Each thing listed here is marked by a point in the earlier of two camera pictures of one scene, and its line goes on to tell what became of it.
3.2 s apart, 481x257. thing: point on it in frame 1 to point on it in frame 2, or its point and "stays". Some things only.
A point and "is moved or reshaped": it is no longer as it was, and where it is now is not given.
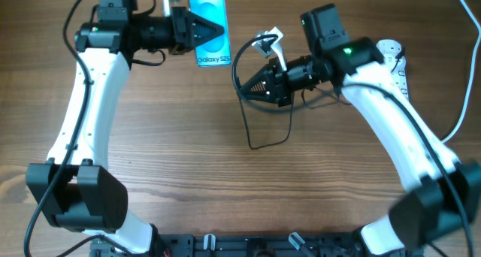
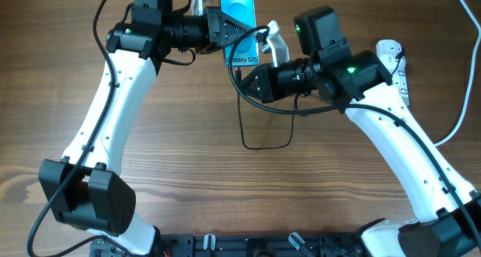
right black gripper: [273, 83] stays
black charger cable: [393, 70] to [393, 73]
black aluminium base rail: [243, 245] stays
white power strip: [392, 52] stays
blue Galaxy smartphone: [211, 4] is moved or reshaped
